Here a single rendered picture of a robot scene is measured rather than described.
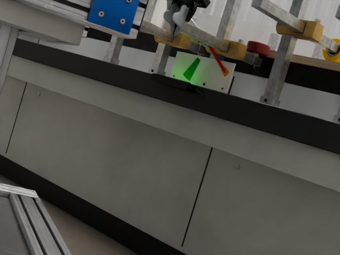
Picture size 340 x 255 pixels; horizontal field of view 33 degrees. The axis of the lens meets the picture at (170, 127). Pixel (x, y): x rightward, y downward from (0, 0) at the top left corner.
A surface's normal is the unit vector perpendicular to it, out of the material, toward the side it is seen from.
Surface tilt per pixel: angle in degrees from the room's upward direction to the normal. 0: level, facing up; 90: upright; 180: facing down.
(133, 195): 90
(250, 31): 90
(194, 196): 90
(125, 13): 90
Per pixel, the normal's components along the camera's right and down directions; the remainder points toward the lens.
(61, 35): 0.36, 0.15
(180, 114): -0.65, -0.16
